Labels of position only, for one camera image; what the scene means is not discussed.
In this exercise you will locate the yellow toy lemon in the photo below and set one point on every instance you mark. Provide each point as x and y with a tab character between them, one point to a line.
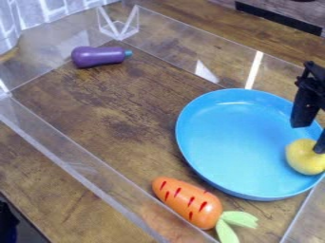
303	159

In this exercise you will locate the white grid curtain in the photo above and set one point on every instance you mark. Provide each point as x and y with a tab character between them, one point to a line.
23	14

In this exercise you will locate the blue round plastic tray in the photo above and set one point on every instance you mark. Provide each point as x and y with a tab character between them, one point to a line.
233	132

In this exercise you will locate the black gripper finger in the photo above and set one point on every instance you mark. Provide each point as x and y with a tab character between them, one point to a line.
319	148
304	109

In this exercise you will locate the clear acrylic enclosure wall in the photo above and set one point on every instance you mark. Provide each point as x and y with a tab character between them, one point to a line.
87	133

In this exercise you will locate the purple toy eggplant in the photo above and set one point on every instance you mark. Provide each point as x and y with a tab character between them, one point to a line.
93	56

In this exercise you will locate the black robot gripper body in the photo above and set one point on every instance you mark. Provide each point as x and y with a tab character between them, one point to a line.
313	74

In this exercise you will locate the orange toy carrot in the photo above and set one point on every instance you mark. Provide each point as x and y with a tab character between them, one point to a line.
200	208

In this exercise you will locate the black bar on background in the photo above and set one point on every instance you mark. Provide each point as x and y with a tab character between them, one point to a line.
279	18

